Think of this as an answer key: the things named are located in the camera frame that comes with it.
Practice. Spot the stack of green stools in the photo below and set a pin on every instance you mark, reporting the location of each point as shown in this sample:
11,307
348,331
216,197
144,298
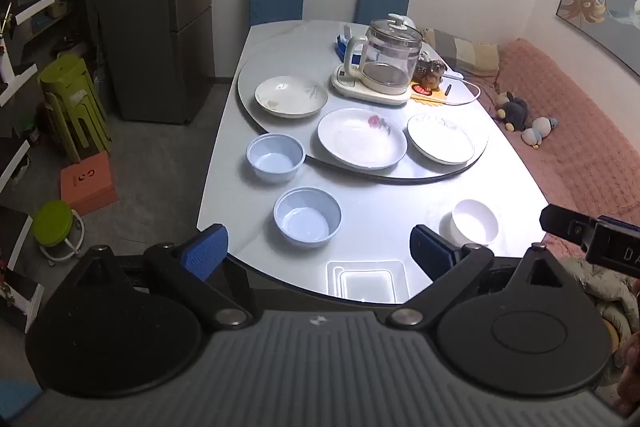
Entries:
70,102

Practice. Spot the pink flower white plate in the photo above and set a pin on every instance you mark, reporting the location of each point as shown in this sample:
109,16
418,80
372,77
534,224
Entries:
357,142

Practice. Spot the striped cushion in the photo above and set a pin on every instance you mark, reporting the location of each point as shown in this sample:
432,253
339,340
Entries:
465,52

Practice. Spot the yellow and red mat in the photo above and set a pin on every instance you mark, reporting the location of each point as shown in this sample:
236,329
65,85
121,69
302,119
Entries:
424,93

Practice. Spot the leaf pattern cream plate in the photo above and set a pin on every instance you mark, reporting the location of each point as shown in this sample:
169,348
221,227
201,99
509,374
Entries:
290,97

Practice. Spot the white bowl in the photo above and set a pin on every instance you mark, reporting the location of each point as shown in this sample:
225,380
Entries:
475,224

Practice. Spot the beige padded jacket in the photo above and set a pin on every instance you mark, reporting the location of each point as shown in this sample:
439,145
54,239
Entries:
612,294

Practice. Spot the pink sofa blanket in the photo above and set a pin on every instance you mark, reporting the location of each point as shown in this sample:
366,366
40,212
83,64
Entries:
590,142

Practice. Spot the light blue plush toy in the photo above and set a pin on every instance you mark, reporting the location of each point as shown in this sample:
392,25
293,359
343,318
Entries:
540,133

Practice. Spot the dark blue plush toy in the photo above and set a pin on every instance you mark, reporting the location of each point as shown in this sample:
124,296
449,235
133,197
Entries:
514,112

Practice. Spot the orange cardboard box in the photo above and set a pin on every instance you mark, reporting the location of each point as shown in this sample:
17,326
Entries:
90,184

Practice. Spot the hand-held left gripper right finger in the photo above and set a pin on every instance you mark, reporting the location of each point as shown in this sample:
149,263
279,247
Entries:
429,252

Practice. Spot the green round stool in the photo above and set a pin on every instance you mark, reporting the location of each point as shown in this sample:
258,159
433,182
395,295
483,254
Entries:
55,219

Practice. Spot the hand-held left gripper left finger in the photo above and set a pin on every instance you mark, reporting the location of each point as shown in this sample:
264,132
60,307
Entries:
206,251

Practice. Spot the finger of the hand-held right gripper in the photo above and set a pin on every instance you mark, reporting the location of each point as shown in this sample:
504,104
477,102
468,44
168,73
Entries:
565,223

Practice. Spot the glass electric kettle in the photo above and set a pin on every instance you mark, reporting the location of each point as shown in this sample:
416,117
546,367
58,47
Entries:
390,57

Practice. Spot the grey round turntable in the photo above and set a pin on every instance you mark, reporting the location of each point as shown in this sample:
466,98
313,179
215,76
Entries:
380,177

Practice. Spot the light blue plastic bowl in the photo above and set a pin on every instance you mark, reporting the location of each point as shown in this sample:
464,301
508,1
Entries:
306,219
275,157

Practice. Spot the cream kettle base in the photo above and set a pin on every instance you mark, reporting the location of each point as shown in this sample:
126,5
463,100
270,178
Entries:
350,87

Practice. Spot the blue tissue box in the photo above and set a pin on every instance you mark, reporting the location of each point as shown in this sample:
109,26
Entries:
344,44

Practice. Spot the grey refrigerator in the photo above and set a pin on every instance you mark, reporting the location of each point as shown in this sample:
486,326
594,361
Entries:
145,32

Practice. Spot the dark rimmed white plate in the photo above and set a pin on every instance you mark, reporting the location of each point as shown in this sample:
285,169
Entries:
440,139

